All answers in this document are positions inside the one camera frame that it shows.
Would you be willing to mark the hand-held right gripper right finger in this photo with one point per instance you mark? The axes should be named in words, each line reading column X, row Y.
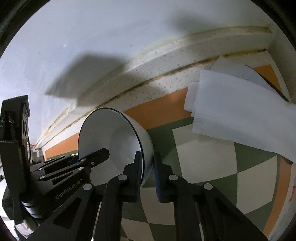
column 158, row 176

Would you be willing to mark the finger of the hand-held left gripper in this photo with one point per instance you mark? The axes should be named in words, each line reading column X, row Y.
column 92, row 160
column 57, row 161

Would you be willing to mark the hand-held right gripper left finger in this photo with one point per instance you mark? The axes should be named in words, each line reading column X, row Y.
column 131, row 176

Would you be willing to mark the white bowl with dark rim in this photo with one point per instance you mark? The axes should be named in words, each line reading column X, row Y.
column 104, row 129

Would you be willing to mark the green checkered table mat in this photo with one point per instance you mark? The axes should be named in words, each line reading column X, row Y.
column 208, row 157

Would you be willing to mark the white folded cloth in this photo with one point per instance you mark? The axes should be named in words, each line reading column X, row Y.
column 231, row 111

